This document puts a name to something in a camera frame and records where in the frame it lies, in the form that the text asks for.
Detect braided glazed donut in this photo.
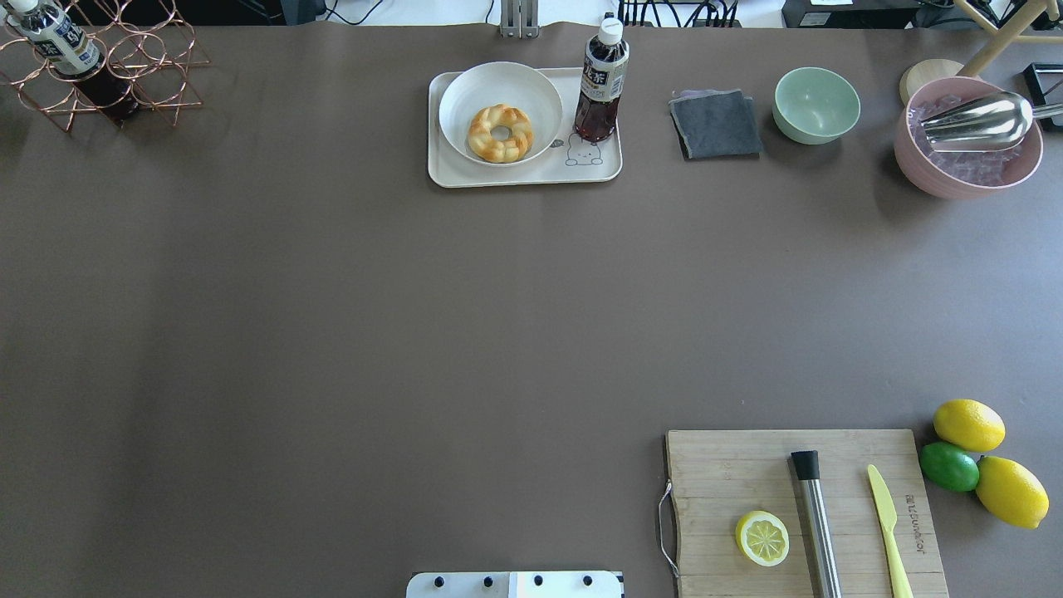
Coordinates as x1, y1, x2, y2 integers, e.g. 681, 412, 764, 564
467, 103, 536, 164

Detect white round plate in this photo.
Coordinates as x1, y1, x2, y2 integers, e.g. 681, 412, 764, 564
440, 61, 563, 165

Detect cream rabbit tray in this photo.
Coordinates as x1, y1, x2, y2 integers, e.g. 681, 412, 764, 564
426, 71, 624, 189

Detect tea bottle on tray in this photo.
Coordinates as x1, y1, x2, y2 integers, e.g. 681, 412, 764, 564
574, 12, 629, 143

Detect grey folded cloth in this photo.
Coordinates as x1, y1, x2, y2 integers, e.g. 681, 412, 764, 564
669, 90, 763, 159

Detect wooden cutting board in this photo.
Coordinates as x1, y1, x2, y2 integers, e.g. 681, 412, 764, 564
667, 430, 949, 597

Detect steel cylinder muddler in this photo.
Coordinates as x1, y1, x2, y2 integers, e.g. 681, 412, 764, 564
791, 450, 843, 597

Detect half lemon slice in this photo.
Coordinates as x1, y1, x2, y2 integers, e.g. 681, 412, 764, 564
733, 510, 790, 567

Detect mint green bowl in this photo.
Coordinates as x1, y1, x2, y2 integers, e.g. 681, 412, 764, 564
773, 66, 862, 146

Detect yellow plastic knife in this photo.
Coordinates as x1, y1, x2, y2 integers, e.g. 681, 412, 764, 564
866, 464, 914, 598

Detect green lime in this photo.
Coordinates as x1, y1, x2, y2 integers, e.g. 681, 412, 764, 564
918, 440, 980, 493

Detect clear ice cubes pile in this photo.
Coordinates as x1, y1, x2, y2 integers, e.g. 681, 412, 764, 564
906, 93, 1025, 187

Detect yellow lemon near board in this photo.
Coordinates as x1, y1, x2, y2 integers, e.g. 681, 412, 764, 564
933, 399, 1007, 452

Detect round wooden coaster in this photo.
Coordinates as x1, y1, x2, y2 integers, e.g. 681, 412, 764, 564
899, 58, 963, 105

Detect pink bowl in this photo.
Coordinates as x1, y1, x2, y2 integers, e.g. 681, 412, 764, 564
894, 76, 1044, 199

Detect steel ice scoop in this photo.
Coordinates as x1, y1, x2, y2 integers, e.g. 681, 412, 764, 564
919, 91, 1062, 152

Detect yellow lemon outer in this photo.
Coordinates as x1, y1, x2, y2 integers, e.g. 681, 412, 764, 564
975, 457, 1051, 530

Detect tea bottle in rack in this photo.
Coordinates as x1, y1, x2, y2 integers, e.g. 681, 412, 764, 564
2, 1, 140, 124

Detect wooden stand legs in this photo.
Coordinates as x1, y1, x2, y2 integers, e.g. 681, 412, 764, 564
954, 1, 1062, 78

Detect grey table clamp bracket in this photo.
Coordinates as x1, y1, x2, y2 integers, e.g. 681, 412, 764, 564
497, 0, 540, 39

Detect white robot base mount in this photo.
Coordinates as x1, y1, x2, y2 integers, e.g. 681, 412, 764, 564
405, 569, 625, 597

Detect copper wire bottle rack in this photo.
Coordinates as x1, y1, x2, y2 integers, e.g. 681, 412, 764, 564
2, 1, 212, 133

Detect black square frame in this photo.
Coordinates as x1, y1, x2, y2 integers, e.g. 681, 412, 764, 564
1022, 63, 1062, 106

